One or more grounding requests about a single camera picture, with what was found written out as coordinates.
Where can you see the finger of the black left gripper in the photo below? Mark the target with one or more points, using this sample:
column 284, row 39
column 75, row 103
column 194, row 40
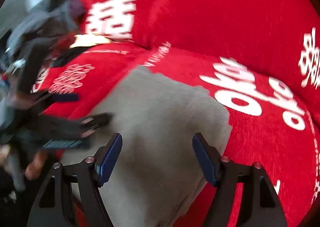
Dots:
column 91, row 123
column 50, row 98

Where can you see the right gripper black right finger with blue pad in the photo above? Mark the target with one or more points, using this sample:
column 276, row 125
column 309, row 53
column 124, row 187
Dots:
column 260, row 205

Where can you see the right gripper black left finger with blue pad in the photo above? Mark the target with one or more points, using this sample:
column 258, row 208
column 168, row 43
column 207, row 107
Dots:
column 53, row 205

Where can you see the grey knit garment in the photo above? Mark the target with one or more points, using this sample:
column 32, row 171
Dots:
column 157, row 175

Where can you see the grey clothes pile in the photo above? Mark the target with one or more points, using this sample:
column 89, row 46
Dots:
column 48, row 20

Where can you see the person's left hand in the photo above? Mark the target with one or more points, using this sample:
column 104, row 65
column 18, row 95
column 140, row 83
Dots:
column 34, row 168

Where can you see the cream cloth beside quilt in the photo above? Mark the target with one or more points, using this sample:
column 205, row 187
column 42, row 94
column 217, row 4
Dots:
column 89, row 40

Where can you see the red bedspread white lettering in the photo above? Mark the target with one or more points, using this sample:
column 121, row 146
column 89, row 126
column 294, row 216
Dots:
column 270, row 124

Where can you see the red folded quilt white characters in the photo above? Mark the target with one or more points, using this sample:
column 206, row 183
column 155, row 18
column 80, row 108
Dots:
column 275, row 37

